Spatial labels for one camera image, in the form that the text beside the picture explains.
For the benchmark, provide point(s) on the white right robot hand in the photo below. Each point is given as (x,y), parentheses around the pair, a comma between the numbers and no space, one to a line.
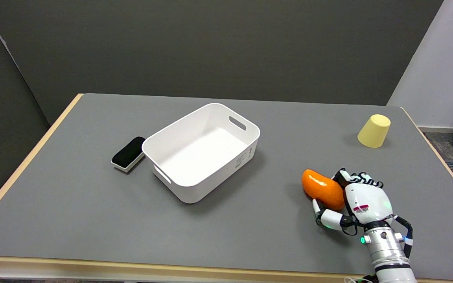
(362,200)

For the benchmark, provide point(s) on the orange mango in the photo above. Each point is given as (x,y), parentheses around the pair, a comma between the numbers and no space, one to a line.
(322,188)

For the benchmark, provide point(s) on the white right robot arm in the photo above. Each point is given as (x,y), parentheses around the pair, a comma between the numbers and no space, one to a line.
(389,251)

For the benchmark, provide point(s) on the yellow upside-down cup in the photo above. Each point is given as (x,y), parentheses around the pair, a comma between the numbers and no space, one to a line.
(374,131)

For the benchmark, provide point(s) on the white plastic storage bin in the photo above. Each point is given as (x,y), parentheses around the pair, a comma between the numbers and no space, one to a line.
(201,151)

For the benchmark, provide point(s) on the black whiteboard eraser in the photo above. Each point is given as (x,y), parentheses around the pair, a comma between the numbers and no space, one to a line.
(128,153)

